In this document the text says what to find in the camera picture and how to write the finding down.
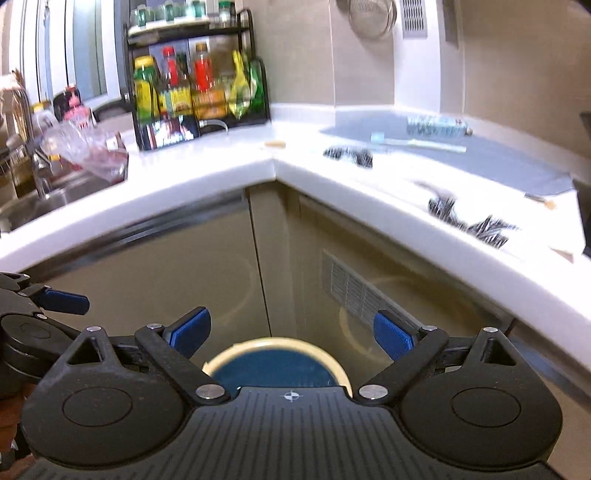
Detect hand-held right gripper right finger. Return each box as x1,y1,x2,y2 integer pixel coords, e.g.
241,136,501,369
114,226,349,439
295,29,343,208
358,310,532,407

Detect clear crumpled plastic bag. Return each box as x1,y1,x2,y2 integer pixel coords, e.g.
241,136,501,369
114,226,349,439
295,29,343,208
41,121,130,182

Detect row of green-lid jars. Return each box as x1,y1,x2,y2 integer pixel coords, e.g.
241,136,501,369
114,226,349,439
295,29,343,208
130,0,237,28

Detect clear oil bottle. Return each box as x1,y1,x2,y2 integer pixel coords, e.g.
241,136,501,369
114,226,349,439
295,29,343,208
30,102,61,141

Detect grey woven mat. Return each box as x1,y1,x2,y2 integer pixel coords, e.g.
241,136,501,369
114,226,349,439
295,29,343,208
320,110,574,198

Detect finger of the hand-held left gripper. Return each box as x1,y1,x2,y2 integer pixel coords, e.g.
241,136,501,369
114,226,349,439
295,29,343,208
18,282,90,315

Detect black spice rack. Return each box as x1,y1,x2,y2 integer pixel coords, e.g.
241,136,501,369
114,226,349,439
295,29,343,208
122,8,272,152

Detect dark sauce bottle red cap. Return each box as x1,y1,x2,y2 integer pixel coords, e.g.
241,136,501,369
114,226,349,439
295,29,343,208
161,45,193,117

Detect pink label bottle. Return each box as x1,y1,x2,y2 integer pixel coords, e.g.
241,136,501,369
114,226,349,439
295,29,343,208
53,84,96,128

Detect steel sink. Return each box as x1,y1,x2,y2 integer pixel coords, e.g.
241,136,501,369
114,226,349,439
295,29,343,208
0,168,125,232

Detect green and yellow bottle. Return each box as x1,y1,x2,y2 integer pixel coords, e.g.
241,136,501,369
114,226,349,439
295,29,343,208
133,55,161,124

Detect cabinet vent grille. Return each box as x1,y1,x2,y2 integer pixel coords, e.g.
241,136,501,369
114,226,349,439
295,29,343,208
321,250,462,326

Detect yellow green snack bags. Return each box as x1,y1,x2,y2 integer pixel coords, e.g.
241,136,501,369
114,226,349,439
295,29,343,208
230,50,265,120

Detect metal mesh strainer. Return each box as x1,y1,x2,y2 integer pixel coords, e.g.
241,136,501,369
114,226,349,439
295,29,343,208
348,0,398,40

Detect large black striped wrapper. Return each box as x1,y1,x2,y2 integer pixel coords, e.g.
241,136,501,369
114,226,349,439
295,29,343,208
418,181,522,251

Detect narrow grey wall vent grille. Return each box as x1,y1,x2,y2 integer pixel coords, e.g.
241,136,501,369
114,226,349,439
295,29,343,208
442,0,460,47

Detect white and blue toothbrush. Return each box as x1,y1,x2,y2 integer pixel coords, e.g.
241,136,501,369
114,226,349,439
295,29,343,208
370,131,468,154

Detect small black striped wrapper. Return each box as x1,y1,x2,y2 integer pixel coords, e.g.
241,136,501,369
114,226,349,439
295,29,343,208
323,144,375,170

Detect light blue printed packet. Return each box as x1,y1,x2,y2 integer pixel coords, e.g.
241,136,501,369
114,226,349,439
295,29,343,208
406,115,471,137

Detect orange sauce bottle red cap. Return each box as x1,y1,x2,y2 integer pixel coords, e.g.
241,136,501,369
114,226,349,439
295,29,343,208
191,41,228,120

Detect beige bin with blue bag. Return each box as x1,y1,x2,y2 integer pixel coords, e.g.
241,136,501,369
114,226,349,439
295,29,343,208
202,337,352,398

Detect beige cabinet door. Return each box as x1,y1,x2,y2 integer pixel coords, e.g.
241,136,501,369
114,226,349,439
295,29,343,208
277,182,591,402
14,189,273,370

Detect wide grey wall vent grille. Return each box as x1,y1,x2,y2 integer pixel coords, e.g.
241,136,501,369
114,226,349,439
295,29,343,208
399,0,428,40

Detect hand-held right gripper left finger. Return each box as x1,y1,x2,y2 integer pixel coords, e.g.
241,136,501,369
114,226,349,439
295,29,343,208
46,306,232,407

